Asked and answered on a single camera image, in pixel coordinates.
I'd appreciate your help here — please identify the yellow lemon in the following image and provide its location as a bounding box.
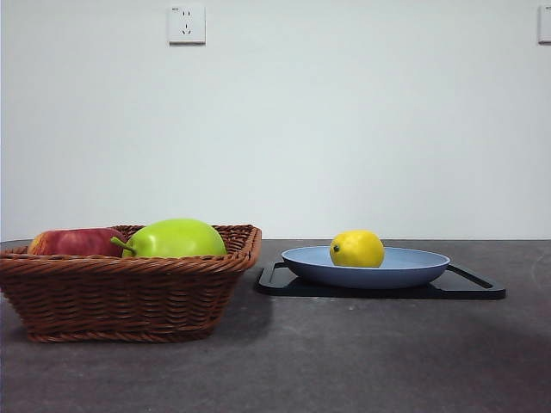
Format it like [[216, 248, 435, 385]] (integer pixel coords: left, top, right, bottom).
[[330, 230, 386, 269]]

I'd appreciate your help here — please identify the blue round plate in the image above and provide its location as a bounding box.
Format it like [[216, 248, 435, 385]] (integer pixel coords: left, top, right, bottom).
[[281, 245, 452, 290]]

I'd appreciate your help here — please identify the brown wicker basket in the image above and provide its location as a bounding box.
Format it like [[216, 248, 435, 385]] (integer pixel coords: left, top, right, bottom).
[[0, 223, 263, 344]]

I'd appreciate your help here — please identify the green apple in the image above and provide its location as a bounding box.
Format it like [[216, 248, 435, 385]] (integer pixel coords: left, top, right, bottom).
[[110, 218, 228, 260]]

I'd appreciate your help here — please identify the black flat tray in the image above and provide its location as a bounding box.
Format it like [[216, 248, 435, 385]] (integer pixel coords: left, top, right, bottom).
[[255, 262, 508, 301]]

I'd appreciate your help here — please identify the red apple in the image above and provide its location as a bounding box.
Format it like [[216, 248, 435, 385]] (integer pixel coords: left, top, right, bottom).
[[28, 227, 129, 257]]

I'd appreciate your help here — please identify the white wall socket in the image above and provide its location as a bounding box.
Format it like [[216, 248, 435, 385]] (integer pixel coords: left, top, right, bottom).
[[167, 3, 207, 46], [537, 4, 551, 46]]

